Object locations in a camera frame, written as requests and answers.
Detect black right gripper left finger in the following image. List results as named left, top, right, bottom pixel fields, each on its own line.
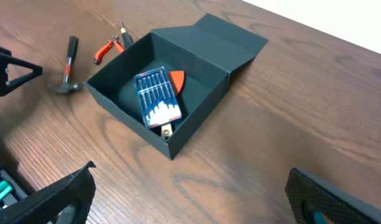
left=0, top=161, right=96, bottom=224

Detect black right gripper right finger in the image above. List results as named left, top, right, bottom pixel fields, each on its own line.
left=285, top=167, right=381, bottom=223

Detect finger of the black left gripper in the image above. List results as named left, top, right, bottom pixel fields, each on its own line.
left=0, top=44, right=44, bottom=98

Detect clear precision screwdriver set case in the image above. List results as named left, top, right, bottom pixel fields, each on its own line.
left=134, top=67, right=182, bottom=128

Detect orange scraper with wooden handle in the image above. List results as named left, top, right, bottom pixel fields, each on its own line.
left=161, top=71, right=185, bottom=140

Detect black cardboard box with lid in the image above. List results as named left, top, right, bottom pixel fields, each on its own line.
left=85, top=14, right=268, bottom=159

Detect black mounting rail green clips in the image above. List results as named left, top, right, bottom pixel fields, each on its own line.
left=0, top=163, right=27, bottom=210

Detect orange black handled pliers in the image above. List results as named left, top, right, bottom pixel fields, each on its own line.
left=93, top=35, right=125, bottom=65

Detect black yellow handled screwdriver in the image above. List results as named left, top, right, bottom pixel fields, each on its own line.
left=119, top=21, right=134, bottom=49

